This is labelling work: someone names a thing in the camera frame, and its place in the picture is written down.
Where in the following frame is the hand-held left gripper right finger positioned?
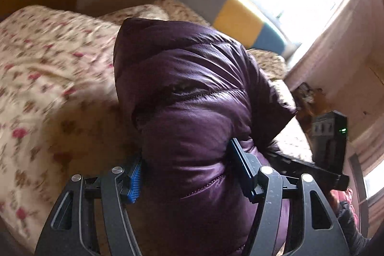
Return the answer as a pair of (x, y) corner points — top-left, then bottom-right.
(228, 138), (351, 256)

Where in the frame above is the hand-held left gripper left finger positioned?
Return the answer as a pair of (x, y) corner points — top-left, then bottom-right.
(34, 154), (144, 256)

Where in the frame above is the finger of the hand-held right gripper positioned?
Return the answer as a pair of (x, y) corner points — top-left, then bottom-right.
(264, 146), (342, 185)

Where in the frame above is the purple puffer jacket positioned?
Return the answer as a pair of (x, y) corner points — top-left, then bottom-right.
(113, 18), (297, 256)

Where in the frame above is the person's right forearm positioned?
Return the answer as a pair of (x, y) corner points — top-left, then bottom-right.
(330, 188), (369, 249)

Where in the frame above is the wooden bedside cabinet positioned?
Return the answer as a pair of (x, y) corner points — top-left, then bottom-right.
(292, 82), (327, 125)

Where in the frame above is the long pink curtain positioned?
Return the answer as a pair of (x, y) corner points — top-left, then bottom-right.
(283, 0), (384, 89)

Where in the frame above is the large floral print quilt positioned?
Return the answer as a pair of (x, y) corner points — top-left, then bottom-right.
(0, 4), (314, 256)

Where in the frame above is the grey yellow blue headboard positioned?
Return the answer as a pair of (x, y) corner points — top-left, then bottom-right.
(172, 0), (302, 60)

